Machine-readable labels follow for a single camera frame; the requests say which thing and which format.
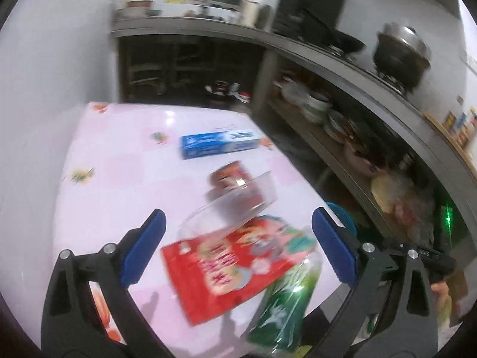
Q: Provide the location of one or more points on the steel pot lid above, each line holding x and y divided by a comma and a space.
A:
406, 37

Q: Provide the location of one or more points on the dark red jar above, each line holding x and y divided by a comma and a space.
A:
233, 175

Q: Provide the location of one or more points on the clear plastic container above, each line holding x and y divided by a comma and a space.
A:
231, 209

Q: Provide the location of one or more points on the concrete kitchen counter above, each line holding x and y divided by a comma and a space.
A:
298, 52

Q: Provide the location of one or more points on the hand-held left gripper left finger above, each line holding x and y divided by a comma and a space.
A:
143, 246

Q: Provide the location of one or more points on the white ceramic jar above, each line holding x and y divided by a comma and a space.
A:
249, 13

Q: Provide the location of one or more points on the white plastic bag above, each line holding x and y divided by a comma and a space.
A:
292, 91

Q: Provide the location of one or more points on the pink printed tablecloth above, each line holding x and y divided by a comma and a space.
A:
123, 164

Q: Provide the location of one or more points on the perforated metal shelf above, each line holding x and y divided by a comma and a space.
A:
354, 179

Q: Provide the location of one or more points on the blue plastic basket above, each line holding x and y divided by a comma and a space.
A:
344, 218

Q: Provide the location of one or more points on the red snack box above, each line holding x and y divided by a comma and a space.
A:
231, 268

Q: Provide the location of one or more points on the stack of white bowls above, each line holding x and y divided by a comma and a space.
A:
316, 106

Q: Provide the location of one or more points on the large black pot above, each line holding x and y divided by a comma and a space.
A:
398, 65

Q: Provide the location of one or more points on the green plastic bottle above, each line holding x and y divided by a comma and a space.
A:
287, 305

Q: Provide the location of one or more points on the brown bowl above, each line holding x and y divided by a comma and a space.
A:
139, 7

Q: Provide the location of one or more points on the blue white toothpaste box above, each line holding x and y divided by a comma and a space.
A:
220, 143

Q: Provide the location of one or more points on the dark clay pot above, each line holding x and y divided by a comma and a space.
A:
220, 88

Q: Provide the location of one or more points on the red plastic bag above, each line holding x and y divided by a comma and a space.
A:
408, 212

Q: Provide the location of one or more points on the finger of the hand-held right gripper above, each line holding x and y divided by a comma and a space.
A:
439, 263

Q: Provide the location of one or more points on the black wok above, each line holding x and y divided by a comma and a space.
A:
348, 44

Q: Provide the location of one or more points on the yellow plastic bag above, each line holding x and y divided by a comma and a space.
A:
384, 194

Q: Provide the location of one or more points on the wooden cutting board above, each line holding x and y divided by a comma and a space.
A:
451, 141

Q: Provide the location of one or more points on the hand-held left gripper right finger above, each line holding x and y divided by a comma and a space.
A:
335, 246

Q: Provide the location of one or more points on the stack of plates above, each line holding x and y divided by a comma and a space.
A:
337, 126

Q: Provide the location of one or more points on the pink plastic basin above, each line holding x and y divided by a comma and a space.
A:
357, 156

